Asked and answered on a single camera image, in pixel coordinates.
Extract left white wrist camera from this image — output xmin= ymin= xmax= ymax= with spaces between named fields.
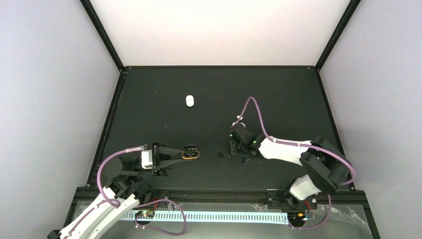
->
xmin=141 ymin=150 xmax=154 ymax=169

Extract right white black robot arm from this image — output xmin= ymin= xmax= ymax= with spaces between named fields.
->
xmin=229 ymin=123 xmax=352 ymax=209

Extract black mounting rail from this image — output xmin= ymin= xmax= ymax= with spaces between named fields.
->
xmin=72 ymin=186 xmax=367 ymax=212

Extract right black corner post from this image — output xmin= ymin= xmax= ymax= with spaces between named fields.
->
xmin=315 ymin=0 xmax=361 ymax=72

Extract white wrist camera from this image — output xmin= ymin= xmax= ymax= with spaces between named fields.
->
xmin=231 ymin=122 xmax=246 ymax=129
xmin=141 ymin=150 xmax=154 ymax=169

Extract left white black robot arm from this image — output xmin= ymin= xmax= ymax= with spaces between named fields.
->
xmin=47 ymin=143 xmax=200 ymax=239

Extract left black corner post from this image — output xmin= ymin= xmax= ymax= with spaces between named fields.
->
xmin=80 ymin=0 xmax=124 ymax=72

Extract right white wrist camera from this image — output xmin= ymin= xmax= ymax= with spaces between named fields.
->
xmin=231 ymin=122 xmax=246 ymax=129

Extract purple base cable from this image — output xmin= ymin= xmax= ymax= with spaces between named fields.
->
xmin=288 ymin=194 xmax=331 ymax=231
xmin=128 ymin=196 xmax=189 ymax=236

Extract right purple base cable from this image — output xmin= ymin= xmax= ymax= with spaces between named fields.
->
xmin=288 ymin=194 xmax=331 ymax=231

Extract white closed earbud case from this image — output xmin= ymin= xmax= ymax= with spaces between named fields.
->
xmin=186 ymin=95 xmax=195 ymax=107

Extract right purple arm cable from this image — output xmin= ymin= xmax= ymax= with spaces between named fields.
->
xmin=234 ymin=96 xmax=357 ymax=186

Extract black corner post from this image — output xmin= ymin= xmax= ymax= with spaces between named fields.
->
xmin=315 ymin=0 xmax=361 ymax=72
xmin=80 ymin=0 xmax=124 ymax=72

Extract black gold charging case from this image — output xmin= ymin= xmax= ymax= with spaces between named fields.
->
xmin=181 ymin=144 xmax=200 ymax=160

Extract white slotted cable duct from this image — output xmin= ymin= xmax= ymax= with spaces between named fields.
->
xmin=120 ymin=210 xmax=289 ymax=225

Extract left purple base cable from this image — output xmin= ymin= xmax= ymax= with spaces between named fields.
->
xmin=128 ymin=196 xmax=189 ymax=236

